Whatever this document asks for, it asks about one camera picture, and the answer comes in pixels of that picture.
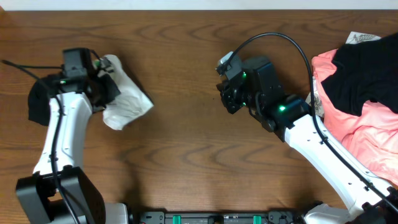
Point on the coral pink garment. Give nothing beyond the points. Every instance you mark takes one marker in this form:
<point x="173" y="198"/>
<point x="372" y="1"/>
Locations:
<point x="371" y="137"/>

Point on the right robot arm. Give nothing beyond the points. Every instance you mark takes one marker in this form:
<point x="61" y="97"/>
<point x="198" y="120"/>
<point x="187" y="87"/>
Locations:
<point x="367" y="197"/>

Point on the white leaf-print garment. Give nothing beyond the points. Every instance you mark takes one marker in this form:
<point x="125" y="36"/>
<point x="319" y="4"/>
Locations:
<point x="353" y="38"/>

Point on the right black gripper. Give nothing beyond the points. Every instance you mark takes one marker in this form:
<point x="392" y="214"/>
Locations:
<point x="227" y="95"/>

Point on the white t-shirt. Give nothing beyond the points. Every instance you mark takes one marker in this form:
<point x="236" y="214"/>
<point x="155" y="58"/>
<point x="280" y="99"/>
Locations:
<point x="130" y="104"/>

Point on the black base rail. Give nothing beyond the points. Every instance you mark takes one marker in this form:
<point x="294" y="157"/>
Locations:
<point x="272" y="217"/>

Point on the black t-shirt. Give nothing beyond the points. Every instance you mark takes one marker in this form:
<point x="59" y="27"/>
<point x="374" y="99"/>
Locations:
<point x="366" y="71"/>

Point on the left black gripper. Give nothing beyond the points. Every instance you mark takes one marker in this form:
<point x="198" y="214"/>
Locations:
<point x="112" y="91"/>

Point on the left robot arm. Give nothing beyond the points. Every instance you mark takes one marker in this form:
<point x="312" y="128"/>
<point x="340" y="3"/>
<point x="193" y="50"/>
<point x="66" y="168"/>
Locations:
<point x="58" y="191"/>

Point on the folded black garment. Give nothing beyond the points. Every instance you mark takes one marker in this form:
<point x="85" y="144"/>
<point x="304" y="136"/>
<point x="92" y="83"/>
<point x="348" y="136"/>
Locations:
<point x="38" y="104"/>

